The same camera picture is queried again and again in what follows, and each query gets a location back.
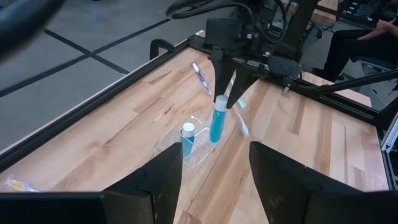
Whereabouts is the yellow-headed toothbrush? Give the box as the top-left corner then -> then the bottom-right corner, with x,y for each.
0,176 -> 40,193

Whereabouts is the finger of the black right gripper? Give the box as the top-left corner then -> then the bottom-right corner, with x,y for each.
226,66 -> 259,110
210,45 -> 238,104

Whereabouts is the blue mouthwash bottle white cap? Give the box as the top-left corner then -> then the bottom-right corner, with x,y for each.
210,95 -> 229,144
180,122 -> 196,158

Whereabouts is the purple toothbrush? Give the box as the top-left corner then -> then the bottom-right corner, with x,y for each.
190,60 -> 213,96

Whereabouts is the silver aluminium extrusion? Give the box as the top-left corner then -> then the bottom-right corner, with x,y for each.
381,113 -> 398,189

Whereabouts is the person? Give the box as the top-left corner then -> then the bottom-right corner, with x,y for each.
312,17 -> 398,82

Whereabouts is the green toothbrush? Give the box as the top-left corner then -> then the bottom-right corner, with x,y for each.
230,78 -> 249,110

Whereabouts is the black curved bracket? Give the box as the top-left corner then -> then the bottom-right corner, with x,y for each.
150,38 -> 177,60

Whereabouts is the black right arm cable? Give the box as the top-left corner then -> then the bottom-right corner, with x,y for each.
165,0 -> 254,20

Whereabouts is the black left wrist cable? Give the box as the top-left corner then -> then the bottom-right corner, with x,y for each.
0,0 -> 67,62

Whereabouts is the clear acrylic organizer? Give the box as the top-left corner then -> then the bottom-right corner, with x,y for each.
154,114 -> 218,170

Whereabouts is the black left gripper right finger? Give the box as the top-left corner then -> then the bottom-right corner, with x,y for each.
248,141 -> 360,224

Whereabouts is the black electronic device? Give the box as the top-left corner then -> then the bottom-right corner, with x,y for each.
338,0 -> 398,23

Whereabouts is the black aluminium rig frame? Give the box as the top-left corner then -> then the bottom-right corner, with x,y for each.
0,30 -> 398,175

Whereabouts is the orange toothbrush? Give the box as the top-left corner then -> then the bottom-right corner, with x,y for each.
232,107 -> 251,138

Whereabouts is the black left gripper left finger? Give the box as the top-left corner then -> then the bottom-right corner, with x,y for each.
104,142 -> 184,224

